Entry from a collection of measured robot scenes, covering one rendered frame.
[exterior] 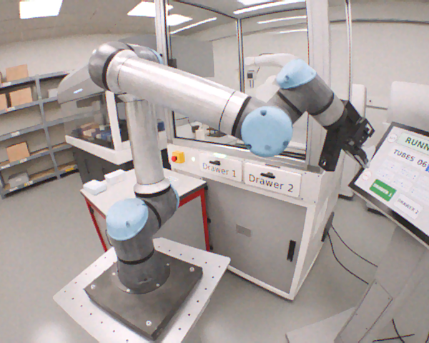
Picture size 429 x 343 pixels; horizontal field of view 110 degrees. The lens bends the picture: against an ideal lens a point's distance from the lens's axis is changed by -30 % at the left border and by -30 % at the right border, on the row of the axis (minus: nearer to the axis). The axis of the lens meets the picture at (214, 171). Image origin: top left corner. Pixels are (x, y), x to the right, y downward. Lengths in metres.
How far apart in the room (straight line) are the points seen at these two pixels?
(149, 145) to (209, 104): 0.29
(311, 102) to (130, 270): 0.61
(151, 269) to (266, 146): 0.47
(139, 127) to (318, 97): 0.44
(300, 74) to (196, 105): 0.21
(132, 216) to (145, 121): 0.25
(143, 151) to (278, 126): 0.40
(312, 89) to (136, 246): 0.54
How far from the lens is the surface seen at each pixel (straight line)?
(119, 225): 0.55
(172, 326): 0.63
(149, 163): 0.61
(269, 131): 0.31
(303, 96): 0.45
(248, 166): 1.07
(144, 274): 0.66
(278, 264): 1.36
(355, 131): 0.55
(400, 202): 0.74
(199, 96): 0.35
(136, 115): 0.59
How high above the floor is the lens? 1.30
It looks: 22 degrees down
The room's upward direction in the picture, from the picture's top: 4 degrees counter-clockwise
